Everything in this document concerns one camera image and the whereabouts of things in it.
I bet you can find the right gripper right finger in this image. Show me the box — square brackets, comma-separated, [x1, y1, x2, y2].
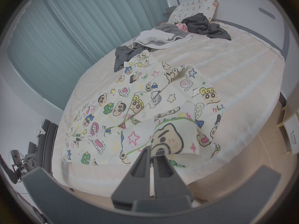
[133, 155, 193, 215]

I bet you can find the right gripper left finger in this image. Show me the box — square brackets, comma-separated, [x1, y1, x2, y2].
[111, 146, 151, 210]

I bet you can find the white printed pyjama top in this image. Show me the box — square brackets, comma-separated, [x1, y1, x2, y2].
[63, 50, 223, 168]

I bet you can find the bed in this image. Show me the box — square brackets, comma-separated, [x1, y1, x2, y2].
[52, 0, 289, 196]

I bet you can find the dark grey garment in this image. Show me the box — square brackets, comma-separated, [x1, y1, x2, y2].
[114, 45, 150, 72]

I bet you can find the white bedside table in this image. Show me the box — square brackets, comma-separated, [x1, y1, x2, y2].
[277, 97, 299, 154]

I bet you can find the grey and white garment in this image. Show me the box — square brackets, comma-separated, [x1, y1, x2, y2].
[133, 23, 193, 49]

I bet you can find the black garment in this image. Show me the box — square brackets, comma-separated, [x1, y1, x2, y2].
[181, 13, 232, 41]

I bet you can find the grey bedside table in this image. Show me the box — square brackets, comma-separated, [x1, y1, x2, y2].
[160, 6, 177, 25]

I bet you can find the white printed pillow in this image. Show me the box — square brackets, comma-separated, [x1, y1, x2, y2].
[168, 0, 219, 24]

